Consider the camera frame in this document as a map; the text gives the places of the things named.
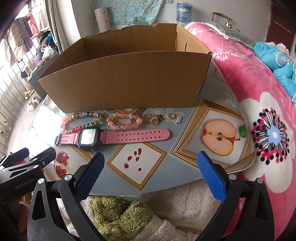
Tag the fruit print tablecloth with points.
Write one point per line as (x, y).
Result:
(217, 125)

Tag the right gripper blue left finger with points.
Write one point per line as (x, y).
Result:
(45, 220)

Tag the pink floral blanket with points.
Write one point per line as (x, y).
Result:
(271, 118)

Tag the teal floral wall cloth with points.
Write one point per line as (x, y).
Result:
(124, 12)

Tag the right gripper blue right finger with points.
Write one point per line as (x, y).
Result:
(245, 211)

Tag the silver clasp charm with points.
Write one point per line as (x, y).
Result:
(178, 120)

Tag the pink digital watch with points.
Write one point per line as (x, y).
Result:
(90, 139)

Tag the white shoes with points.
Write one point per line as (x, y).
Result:
(33, 99)

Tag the pink rolled mat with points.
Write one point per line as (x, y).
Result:
(102, 19)

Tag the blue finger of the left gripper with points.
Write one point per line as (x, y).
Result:
(40, 161)
(17, 157)

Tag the blue folded quilt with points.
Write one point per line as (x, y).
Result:
(280, 64)

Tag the grey lace pillow cover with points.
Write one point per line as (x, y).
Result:
(229, 33)

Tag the grey curtain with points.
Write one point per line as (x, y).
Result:
(62, 23)

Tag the grey cabinet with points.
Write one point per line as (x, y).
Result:
(34, 77)

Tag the blue water jug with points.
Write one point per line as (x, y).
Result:
(183, 13)

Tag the hanging clothes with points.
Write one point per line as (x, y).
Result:
(29, 36)

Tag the dark red door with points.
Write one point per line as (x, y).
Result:
(280, 30)

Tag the brown cardboard box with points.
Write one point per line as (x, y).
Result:
(140, 66)

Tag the green fuzzy sleeve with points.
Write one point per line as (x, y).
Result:
(117, 219)

